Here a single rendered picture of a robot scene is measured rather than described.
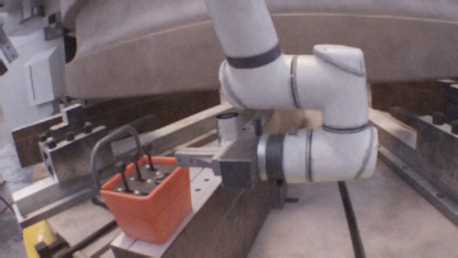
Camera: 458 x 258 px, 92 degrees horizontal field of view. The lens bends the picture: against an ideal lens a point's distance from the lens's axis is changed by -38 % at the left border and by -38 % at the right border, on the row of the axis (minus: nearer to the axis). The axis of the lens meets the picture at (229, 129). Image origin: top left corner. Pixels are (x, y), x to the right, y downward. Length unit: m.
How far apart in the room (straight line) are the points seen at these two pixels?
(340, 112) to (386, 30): 0.78
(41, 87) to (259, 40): 4.54
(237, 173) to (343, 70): 0.22
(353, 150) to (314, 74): 0.13
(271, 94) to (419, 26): 0.93
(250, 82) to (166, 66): 0.82
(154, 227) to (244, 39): 0.37
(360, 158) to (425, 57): 0.89
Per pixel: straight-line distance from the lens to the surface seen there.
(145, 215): 0.59
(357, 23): 1.15
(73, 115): 1.85
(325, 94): 0.46
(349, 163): 0.49
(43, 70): 4.81
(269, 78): 0.48
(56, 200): 1.85
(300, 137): 0.51
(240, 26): 0.44
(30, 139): 2.93
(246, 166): 0.49
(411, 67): 1.26
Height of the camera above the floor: 1.06
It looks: 17 degrees down
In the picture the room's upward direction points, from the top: 8 degrees counter-clockwise
